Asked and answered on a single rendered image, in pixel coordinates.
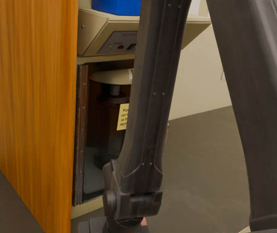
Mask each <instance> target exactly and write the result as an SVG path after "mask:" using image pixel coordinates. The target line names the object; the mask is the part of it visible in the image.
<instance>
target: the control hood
mask: <svg viewBox="0 0 277 233"><path fill-rule="evenodd" d="M139 19H140V16H122V15H115V14H111V13H107V12H102V11H98V10H95V9H85V8H80V10H79V15H78V42H77V53H78V54H79V55H80V56H93V55H115V54H130V53H135V52H120V53H104V54H97V52H98V51H99V50H100V48H101V47H102V46H103V45H104V43H105V42H106V41H107V39H108V38H109V37H110V35H111V34H112V33H113V31H138V27H139ZM211 24H212V23H211V19H210V18H208V17H203V16H198V15H193V14H189V15H188V17H187V21H186V26H185V33H184V38H183V43H182V49H181V50H183V49H184V48H185V47H186V46H187V45H188V44H189V43H190V42H192V41H193V40H194V39H195V38H196V37H197V36H198V35H200V34H201V33H202V32H203V31H204V30H205V29H206V28H207V27H209V26H210V25H211Z"/></svg>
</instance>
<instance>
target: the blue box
mask: <svg viewBox="0 0 277 233"><path fill-rule="evenodd" d="M92 9H95V10H98V11H102V12H107V13H111V14H115V15H122V16H140V11H141V0H92Z"/></svg>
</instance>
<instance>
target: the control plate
mask: <svg viewBox="0 0 277 233"><path fill-rule="evenodd" d="M137 34H138V31H113V33H112V34H111V35H110V37H109V38H108V39H107V41H106V42H105V43H104V45H103V46H102V47H101V48H100V50H99V51H98V52H97V54H104V53H120V52H135V50H136V46H135V47H134V48H133V49H127V48H128V47H129V46H130V45H131V44H132V43H136V42H137ZM121 45H123V46H124V48H123V49H118V47H119V46H121ZM110 46H112V48H111V49H108V47H110Z"/></svg>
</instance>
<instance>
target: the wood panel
mask: <svg viewBox="0 0 277 233"><path fill-rule="evenodd" d="M77 28H78V0H0V170H1V171H2V172H3V174H4V175H5V177H6V178H7V180H8V181H9V183H10V184H11V185H12V187H13V188H14V189H15V191H16V192H17V194H18V195H19V196H20V198H21V199H22V201H23V202H24V203H25V205H26V206H27V208H28V209H29V210H30V212H31V213H32V215H33V216H34V217H35V219H36V220H37V222H38V223H39V225H40V226H41V227H42V229H43V230H44V231H45V233H70V232H71V204H72V177H73V150H74V110H75V83H76V55H77Z"/></svg>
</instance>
